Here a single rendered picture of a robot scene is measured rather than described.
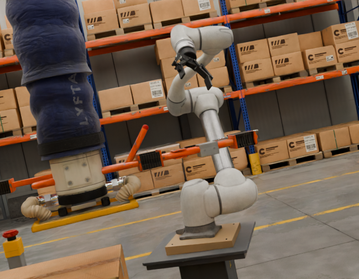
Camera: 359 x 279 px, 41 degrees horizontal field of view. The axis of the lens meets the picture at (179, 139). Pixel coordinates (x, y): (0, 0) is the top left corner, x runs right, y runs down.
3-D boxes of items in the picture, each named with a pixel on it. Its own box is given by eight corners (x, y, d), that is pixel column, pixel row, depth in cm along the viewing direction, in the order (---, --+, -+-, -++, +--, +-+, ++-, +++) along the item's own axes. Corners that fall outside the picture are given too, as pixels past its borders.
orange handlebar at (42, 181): (-2, 200, 156) (-4, 189, 155) (12, 189, 185) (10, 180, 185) (260, 140, 173) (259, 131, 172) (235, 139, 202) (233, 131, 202)
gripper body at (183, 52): (183, 44, 208) (187, 55, 201) (199, 51, 212) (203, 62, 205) (174, 57, 212) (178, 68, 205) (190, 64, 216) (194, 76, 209)
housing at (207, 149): (201, 157, 168) (198, 145, 168) (197, 156, 175) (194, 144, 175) (220, 153, 169) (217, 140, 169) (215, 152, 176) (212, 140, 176)
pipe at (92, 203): (30, 221, 148) (26, 203, 148) (38, 208, 173) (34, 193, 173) (136, 195, 155) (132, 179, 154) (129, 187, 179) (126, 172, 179)
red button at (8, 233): (1, 243, 210) (-1, 234, 210) (6, 239, 217) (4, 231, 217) (17, 239, 210) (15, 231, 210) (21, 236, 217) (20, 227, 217)
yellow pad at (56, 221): (31, 233, 147) (28, 217, 146) (35, 227, 157) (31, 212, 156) (139, 207, 153) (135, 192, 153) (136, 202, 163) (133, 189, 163)
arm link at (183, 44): (198, 44, 216) (201, 50, 211) (187, 59, 220) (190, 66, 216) (181, 35, 211) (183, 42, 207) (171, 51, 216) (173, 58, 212)
